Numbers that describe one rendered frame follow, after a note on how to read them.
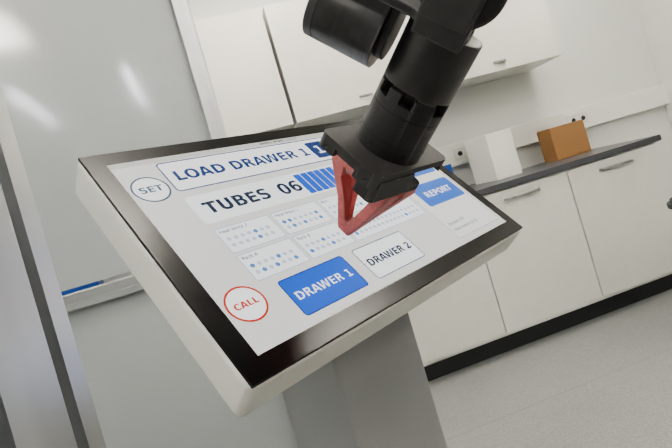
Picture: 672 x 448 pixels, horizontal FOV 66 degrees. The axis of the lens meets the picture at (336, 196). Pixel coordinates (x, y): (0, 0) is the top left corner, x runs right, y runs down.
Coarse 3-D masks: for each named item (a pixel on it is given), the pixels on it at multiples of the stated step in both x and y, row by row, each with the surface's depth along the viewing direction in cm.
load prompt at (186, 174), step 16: (288, 144) 71; (304, 144) 73; (176, 160) 59; (192, 160) 60; (208, 160) 61; (224, 160) 62; (240, 160) 64; (256, 160) 65; (272, 160) 66; (288, 160) 68; (304, 160) 69; (320, 160) 71; (176, 176) 57; (192, 176) 58; (208, 176) 59; (224, 176) 60; (240, 176) 61
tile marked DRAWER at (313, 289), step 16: (336, 256) 56; (304, 272) 52; (320, 272) 53; (336, 272) 54; (352, 272) 54; (288, 288) 49; (304, 288) 50; (320, 288) 51; (336, 288) 52; (352, 288) 52; (304, 304) 48; (320, 304) 49
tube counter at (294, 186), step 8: (320, 168) 69; (328, 168) 70; (280, 176) 64; (288, 176) 65; (296, 176) 65; (304, 176) 66; (312, 176) 67; (320, 176) 67; (328, 176) 68; (272, 184) 62; (280, 184) 63; (288, 184) 63; (296, 184) 64; (304, 184) 65; (312, 184) 65; (320, 184) 66; (328, 184) 67; (280, 192) 61; (288, 192) 62; (296, 192) 63; (304, 192) 63; (312, 192) 64; (320, 192) 64; (288, 200) 61
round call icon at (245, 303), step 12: (228, 288) 46; (240, 288) 47; (252, 288) 48; (228, 300) 45; (240, 300) 46; (252, 300) 46; (264, 300) 47; (228, 312) 44; (240, 312) 45; (252, 312) 45; (264, 312) 46; (276, 312) 46; (240, 324) 44; (252, 324) 44
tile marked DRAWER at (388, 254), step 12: (384, 240) 61; (396, 240) 62; (408, 240) 63; (360, 252) 58; (372, 252) 58; (384, 252) 59; (396, 252) 60; (408, 252) 61; (420, 252) 62; (372, 264) 57; (384, 264) 58; (396, 264) 58; (408, 264) 59; (384, 276) 56
